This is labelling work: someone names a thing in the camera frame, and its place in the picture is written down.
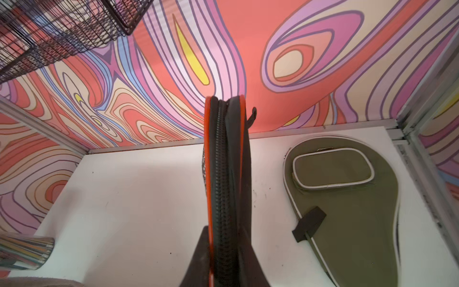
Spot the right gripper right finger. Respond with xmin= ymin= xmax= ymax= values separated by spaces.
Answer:
xmin=238 ymin=229 xmax=270 ymax=287

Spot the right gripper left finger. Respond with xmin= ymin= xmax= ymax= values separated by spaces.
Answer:
xmin=180 ymin=226 xmax=210 ymax=287

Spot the black red paddle case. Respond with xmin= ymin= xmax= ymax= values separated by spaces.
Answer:
xmin=203 ymin=96 xmax=254 ymax=287

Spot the green paddle case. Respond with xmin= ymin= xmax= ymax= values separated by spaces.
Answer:
xmin=283 ymin=136 xmax=400 ymax=287

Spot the white canvas tote bag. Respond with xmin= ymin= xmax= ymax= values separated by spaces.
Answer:
xmin=1 ymin=277 xmax=84 ymax=287

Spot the cup of pencils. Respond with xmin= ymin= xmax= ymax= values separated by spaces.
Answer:
xmin=1 ymin=233 xmax=56 ymax=271

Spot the back wire basket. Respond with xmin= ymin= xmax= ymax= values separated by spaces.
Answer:
xmin=1 ymin=1 xmax=153 ymax=83

